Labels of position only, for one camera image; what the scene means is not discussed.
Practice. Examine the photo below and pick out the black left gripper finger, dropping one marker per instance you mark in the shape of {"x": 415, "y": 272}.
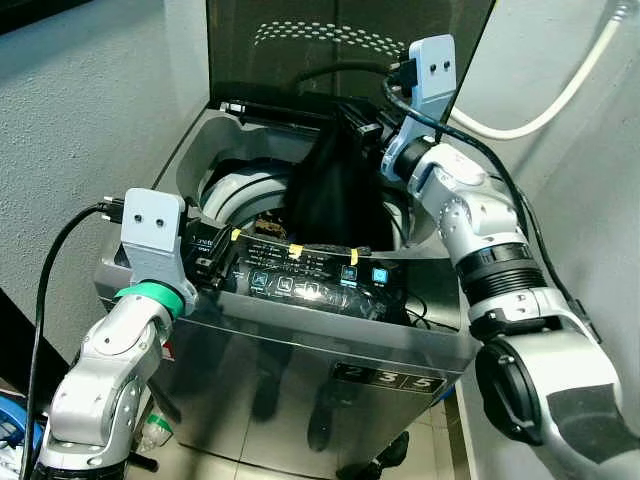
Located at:
{"x": 226, "y": 268}
{"x": 232, "y": 238}

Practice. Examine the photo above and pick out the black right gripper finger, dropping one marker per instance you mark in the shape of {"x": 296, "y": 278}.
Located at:
{"x": 350, "y": 120}
{"x": 370, "y": 131}

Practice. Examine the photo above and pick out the dark navy garment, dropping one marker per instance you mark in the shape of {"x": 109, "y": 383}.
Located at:
{"x": 335, "y": 200}

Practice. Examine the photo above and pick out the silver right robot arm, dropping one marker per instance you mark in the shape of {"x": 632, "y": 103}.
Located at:
{"x": 480, "y": 210}

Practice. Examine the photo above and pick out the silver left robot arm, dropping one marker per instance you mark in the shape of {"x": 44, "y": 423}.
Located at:
{"x": 110, "y": 360}

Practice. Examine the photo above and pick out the silver top-load washing machine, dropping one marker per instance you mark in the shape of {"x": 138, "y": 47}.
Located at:
{"x": 250, "y": 342}

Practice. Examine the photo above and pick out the yellow tape piece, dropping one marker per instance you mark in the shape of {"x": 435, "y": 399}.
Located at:
{"x": 354, "y": 254}
{"x": 295, "y": 250}
{"x": 236, "y": 236}

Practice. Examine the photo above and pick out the brown patterned cloth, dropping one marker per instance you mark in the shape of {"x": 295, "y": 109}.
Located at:
{"x": 268, "y": 226}

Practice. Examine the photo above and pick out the dark tinted washer lid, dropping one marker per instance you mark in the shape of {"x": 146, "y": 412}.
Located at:
{"x": 290, "y": 85}

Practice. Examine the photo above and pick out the black washer control panel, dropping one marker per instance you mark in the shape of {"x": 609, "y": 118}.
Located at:
{"x": 330, "y": 300}

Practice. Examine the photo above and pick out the clear bottle green cap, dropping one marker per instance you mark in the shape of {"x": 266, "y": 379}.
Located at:
{"x": 152, "y": 432}

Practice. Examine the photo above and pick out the black number label strip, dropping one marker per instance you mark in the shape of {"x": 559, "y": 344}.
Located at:
{"x": 390, "y": 380}

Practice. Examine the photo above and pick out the blue plastic object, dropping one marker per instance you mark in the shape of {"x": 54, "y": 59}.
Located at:
{"x": 15, "y": 425}

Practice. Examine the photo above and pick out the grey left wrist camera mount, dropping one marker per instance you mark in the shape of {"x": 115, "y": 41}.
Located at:
{"x": 152, "y": 220}

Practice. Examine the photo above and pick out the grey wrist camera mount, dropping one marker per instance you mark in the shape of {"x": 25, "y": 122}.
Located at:
{"x": 152, "y": 220}
{"x": 432, "y": 70}

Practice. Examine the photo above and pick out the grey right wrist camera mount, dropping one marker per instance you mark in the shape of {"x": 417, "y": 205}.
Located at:
{"x": 432, "y": 70}

